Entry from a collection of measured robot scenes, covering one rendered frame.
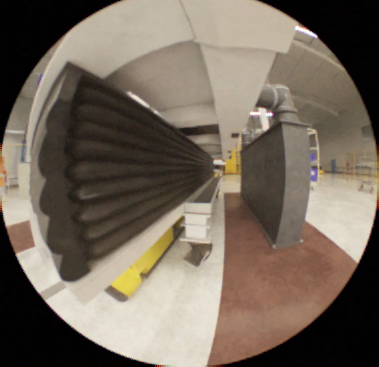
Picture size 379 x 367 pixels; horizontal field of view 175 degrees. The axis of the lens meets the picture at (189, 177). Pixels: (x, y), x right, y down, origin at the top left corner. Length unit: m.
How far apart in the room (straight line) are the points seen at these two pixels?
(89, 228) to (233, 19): 0.36
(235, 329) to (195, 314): 0.18
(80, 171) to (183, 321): 0.61
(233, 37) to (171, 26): 0.08
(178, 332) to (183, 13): 0.78
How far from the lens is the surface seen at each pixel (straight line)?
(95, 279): 0.27
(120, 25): 0.20
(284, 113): 1.04
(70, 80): 0.25
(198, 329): 0.62
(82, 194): 0.23
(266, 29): 0.19
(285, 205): 0.94
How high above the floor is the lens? 0.59
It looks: 4 degrees down
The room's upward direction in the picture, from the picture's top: 2 degrees counter-clockwise
